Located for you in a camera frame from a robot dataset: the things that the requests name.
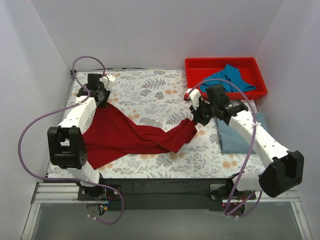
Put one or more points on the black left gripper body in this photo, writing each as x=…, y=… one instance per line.
x=101, y=97

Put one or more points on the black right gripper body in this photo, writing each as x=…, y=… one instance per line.
x=200, y=115

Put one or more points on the red t shirt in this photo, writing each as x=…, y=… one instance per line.
x=113, y=135

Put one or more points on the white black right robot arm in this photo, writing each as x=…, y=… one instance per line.
x=283, y=168

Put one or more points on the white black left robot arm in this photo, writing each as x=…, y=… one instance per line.
x=67, y=148

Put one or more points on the folded grey-blue t shirt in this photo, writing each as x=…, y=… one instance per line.
x=231, y=142

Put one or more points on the teal crumpled t shirt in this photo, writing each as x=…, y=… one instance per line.
x=231, y=74

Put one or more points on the red plastic bin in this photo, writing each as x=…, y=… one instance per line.
x=197, y=69

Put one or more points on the floral patterned table mat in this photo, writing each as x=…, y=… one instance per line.
x=155, y=98

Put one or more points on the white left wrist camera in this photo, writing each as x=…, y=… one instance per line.
x=108, y=81

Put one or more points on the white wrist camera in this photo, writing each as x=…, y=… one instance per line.
x=108, y=81
x=193, y=97

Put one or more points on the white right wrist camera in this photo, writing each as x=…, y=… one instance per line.
x=193, y=97

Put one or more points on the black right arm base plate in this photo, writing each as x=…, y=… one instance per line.
x=221, y=191

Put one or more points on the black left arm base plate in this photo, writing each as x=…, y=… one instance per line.
x=96, y=193

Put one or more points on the aluminium frame rail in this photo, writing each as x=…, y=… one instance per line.
x=68, y=193

